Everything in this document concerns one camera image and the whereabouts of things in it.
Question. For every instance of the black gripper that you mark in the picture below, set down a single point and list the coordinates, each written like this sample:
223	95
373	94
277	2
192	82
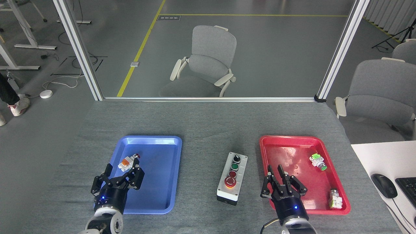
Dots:
291	206
112	196

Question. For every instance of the grey four-button control box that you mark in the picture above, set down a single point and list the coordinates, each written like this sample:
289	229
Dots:
239	178

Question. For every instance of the silver floor outlet box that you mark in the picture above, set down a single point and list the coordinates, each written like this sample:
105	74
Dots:
135	64

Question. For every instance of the red plastic tray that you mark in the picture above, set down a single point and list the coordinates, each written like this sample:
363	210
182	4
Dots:
292	152

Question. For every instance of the blue plastic tray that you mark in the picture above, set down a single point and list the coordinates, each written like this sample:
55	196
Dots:
156	182

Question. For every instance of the grey felt table cloth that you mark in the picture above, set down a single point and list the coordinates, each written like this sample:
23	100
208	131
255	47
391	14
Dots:
211	123

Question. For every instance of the white desk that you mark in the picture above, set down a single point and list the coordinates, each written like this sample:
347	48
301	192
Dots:
380	159

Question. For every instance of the black computer mouse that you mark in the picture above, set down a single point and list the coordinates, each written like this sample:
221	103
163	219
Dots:
385	186

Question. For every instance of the white round floor device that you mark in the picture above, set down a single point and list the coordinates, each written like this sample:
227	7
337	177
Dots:
46	94

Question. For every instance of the silver aluminium crossbar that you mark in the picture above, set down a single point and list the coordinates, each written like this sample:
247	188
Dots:
208	99

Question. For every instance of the person's white shoe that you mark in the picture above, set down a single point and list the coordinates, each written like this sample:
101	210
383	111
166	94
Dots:
19	106
2	119

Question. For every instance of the black keyboard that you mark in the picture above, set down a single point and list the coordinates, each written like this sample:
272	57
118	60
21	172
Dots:
408	190

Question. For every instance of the large grey office chair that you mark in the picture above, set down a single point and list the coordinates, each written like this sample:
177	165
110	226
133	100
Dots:
380	94

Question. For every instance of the grey office chair white armrests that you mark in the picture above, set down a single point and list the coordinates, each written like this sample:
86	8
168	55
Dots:
209	61

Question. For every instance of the grey floor sign plate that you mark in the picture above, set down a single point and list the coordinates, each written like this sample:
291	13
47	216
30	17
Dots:
168	18

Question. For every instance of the grey chair backrest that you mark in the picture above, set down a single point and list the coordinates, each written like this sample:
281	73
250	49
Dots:
406	52

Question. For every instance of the black tripod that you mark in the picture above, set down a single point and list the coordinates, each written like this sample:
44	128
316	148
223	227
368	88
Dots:
398	35

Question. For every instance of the white pleated curtain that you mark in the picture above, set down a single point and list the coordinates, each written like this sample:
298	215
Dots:
386	13

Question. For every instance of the red-capped switch with orange block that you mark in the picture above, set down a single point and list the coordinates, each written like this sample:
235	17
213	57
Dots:
127	162

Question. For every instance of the green-capped push button switch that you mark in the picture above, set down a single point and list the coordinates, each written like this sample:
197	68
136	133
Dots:
318	161

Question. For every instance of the silver aluminium post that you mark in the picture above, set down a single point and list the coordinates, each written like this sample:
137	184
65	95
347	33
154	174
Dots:
343	48
78	48

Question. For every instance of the white desk frame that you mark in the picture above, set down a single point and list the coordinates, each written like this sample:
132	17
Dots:
24	29
83	21

